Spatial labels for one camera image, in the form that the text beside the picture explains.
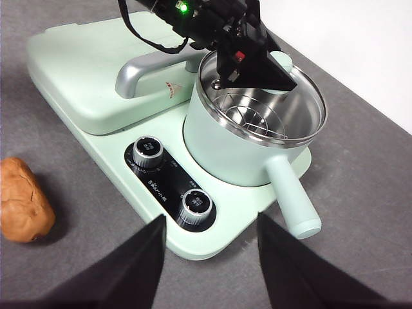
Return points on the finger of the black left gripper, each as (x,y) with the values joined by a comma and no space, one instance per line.
(254,71)
(265,29)

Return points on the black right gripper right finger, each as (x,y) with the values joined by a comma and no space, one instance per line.
(305,277)

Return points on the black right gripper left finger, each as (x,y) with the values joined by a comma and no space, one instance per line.
(112,277)

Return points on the brown potato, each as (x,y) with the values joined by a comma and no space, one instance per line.
(22,202)

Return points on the silver control knob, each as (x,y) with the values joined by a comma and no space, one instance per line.
(147,149)
(197,206)

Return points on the mint green breakfast machine base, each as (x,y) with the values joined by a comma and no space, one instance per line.
(103,151)

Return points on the mint green hinged griddle cover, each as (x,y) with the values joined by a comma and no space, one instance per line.
(74,80)

